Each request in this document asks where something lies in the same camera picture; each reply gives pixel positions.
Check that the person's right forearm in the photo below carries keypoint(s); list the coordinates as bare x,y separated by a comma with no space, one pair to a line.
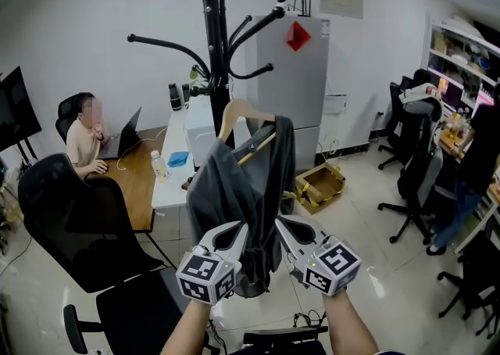
347,326

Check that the white desk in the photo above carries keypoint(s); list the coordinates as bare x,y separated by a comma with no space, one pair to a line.
173,193

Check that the white desktop appliance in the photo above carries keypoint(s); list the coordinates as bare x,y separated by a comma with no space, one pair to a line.
199,130

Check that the white storage shelf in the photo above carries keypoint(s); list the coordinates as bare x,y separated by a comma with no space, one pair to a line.
453,56

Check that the white security camera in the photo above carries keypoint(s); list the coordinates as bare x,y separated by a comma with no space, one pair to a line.
282,2

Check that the black tumbler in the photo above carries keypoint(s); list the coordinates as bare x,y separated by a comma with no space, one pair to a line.
176,97
186,92

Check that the pink screen monitor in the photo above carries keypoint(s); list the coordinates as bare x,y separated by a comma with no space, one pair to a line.
484,100
449,93

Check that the brown wooden desk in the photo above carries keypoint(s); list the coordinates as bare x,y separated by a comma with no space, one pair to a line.
133,185

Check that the red paper decoration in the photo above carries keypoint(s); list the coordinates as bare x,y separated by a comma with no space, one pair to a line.
298,36

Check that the black router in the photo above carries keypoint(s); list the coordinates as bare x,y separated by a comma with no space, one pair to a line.
302,11

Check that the gray office chair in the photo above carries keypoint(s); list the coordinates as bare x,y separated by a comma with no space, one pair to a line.
422,181

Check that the silver refrigerator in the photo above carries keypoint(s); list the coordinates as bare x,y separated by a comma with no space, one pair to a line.
308,83

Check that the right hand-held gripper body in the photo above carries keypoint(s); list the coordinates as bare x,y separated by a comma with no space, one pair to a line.
332,267

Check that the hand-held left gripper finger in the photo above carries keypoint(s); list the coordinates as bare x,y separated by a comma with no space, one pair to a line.
211,236
243,244

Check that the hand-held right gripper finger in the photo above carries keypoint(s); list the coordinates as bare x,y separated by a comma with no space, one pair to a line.
318,238
287,242

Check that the cardboard box with yellow tape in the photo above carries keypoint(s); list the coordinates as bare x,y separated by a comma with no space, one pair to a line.
320,185

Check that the black television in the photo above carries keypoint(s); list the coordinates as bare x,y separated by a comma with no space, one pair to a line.
15,111

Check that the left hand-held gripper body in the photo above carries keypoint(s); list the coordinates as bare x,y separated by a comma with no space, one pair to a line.
203,275

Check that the blue cloth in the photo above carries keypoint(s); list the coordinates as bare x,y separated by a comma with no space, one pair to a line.
177,158

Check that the green potted plant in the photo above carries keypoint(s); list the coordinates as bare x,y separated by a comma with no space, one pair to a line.
197,77

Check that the black coat rack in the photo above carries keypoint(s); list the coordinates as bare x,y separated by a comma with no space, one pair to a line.
213,52

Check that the large black mesh office chair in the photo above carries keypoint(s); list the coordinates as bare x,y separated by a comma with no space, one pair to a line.
78,220

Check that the clear plastic bottle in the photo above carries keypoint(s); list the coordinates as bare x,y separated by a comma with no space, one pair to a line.
160,167

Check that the dark grey garment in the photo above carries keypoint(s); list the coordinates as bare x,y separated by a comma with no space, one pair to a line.
242,189

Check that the black laptop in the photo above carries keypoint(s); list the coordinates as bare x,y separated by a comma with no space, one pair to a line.
125,138

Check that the person's left forearm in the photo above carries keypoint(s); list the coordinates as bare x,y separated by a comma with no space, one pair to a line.
187,330

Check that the white wall box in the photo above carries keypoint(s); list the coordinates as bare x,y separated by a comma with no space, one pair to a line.
335,103

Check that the wooden clothes hanger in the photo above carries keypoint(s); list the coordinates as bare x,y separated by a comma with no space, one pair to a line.
238,109

